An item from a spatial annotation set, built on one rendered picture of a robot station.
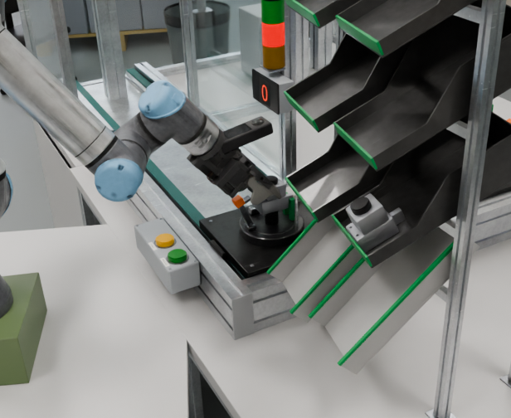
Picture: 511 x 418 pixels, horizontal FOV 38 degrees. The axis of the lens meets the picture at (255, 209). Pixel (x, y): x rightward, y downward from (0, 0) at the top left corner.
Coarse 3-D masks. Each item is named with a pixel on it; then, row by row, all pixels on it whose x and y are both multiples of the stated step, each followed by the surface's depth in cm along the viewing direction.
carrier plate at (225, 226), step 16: (304, 208) 167; (208, 224) 163; (224, 224) 162; (304, 224) 161; (224, 240) 157; (240, 240) 157; (240, 256) 151; (256, 256) 151; (272, 256) 151; (256, 272) 147
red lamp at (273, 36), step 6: (264, 24) 158; (270, 24) 158; (276, 24) 158; (282, 24) 158; (264, 30) 159; (270, 30) 158; (276, 30) 158; (282, 30) 159; (264, 36) 160; (270, 36) 159; (276, 36) 159; (282, 36) 160; (264, 42) 160; (270, 42) 159; (276, 42) 159; (282, 42) 160
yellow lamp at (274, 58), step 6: (264, 48) 161; (270, 48) 160; (276, 48) 160; (282, 48) 161; (264, 54) 162; (270, 54) 161; (276, 54) 161; (282, 54) 161; (264, 60) 163; (270, 60) 161; (276, 60) 161; (282, 60) 162; (264, 66) 163; (270, 66) 162; (276, 66) 162; (282, 66) 163
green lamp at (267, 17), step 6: (264, 0) 156; (282, 0) 156; (264, 6) 156; (270, 6) 155; (276, 6) 156; (282, 6) 156; (264, 12) 157; (270, 12) 156; (276, 12) 156; (282, 12) 157; (264, 18) 158; (270, 18) 157; (276, 18) 157; (282, 18) 158
